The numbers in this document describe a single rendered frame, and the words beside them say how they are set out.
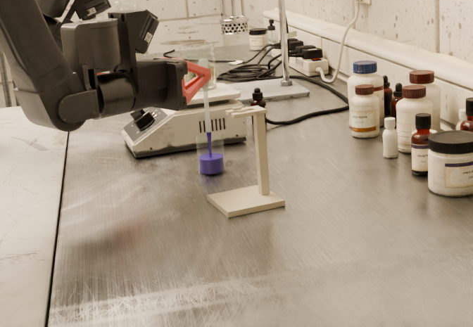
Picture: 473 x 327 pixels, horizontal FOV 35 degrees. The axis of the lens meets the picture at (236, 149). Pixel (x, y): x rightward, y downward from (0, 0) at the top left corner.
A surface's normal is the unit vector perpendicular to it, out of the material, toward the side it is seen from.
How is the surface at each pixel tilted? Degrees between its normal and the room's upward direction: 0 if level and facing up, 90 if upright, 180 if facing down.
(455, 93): 90
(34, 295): 0
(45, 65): 79
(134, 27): 90
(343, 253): 0
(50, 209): 0
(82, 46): 90
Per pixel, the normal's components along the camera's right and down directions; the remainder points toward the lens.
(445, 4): -0.98, 0.12
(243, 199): -0.07, -0.96
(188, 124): 0.29, 0.23
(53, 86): 0.65, 0.17
